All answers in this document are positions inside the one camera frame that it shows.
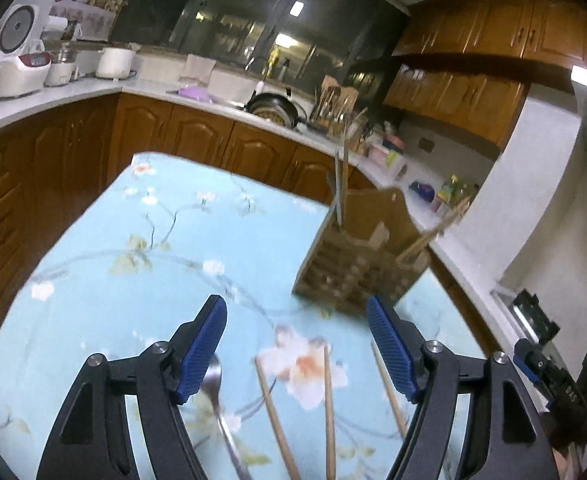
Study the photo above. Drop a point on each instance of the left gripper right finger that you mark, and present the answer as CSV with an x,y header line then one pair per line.
x,y
504,435

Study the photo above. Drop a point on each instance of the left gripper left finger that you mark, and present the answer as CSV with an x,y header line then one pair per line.
x,y
90,437

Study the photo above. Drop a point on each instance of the right hand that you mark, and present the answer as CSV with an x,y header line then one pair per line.
x,y
567,464

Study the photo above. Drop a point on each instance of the wooden chopstick right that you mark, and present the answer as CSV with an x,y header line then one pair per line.
x,y
389,391

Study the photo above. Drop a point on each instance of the silver metal fork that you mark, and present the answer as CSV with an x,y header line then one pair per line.
x,y
211,388

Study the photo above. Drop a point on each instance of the wooden chopstick middle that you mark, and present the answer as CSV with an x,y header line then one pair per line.
x,y
329,422

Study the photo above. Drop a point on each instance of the wooden chopstick far left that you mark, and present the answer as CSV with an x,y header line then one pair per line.
x,y
285,452

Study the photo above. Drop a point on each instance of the floral blue tablecloth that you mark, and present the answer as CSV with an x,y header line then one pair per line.
x,y
142,260

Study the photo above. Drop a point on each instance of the wooden chopstick in holder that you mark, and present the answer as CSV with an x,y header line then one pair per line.
x,y
426,238

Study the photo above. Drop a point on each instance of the wooden utensil holder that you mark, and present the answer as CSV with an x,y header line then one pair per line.
x,y
366,246

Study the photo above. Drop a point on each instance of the metal utensil in holder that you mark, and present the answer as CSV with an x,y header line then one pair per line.
x,y
335,185

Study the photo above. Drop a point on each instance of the countertop utensil rack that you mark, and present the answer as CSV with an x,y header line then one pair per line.
x,y
334,111

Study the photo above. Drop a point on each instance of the white electric pot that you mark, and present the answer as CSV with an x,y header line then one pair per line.
x,y
115,63

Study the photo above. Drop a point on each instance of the black frying pan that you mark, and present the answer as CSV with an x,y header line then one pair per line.
x,y
276,108

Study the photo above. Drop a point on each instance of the white rice cooker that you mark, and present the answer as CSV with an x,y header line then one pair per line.
x,y
24,63

